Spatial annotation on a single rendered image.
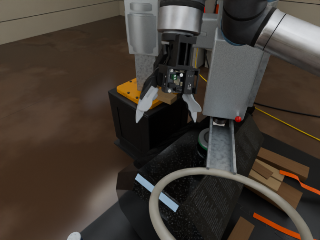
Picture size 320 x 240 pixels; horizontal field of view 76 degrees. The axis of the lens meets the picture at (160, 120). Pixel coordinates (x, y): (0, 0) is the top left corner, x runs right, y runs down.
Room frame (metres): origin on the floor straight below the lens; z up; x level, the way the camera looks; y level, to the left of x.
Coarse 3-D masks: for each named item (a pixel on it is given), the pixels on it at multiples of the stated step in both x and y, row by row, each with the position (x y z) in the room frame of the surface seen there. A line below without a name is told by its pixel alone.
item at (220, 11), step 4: (220, 0) 0.98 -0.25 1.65; (276, 0) 0.89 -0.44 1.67; (220, 4) 0.96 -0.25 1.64; (268, 4) 0.85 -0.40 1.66; (272, 4) 0.86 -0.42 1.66; (276, 4) 0.88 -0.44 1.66; (220, 8) 0.95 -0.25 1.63; (220, 12) 0.94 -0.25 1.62; (220, 16) 0.93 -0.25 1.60; (220, 20) 0.93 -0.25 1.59; (220, 28) 0.92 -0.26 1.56
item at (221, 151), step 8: (232, 120) 0.87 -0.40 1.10; (216, 128) 0.85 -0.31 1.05; (224, 128) 0.85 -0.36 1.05; (232, 128) 0.80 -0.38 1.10; (216, 136) 0.78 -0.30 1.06; (224, 136) 0.78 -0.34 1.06; (232, 136) 0.74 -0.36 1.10; (208, 144) 0.69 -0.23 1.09; (216, 144) 0.72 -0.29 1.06; (224, 144) 0.72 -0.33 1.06; (232, 144) 0.68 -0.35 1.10; (208, 152) 0.63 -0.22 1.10; (216, 152) 0.67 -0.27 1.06; (224, 152) 0.67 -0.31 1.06; (232, 152) 0.63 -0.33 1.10; (208, 160) 0.58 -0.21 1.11; (216, 160) 0.62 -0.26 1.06; (224, 160) 0.62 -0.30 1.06; (232, 160) 0.59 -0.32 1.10; (208, 168) 0.54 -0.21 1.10; (216, 168) 0.57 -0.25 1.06; (224, 168) 0.57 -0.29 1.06; (232, 168) 0.55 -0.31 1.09; (216, 176) 0.53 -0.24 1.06
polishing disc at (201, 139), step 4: (208, 128) 1.07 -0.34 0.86; (200, 132) 1.03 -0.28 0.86; (204, 132) 1.03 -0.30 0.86; (208, 132) 1.03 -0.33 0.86; (200, 136) 0.99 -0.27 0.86; (204, 136) 0.99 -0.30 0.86; (208, 136) 0.99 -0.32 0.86; (200, 140) 0.95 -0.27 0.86; (204, 140) 0.95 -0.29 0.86; (204, 144) 0.91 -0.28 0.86
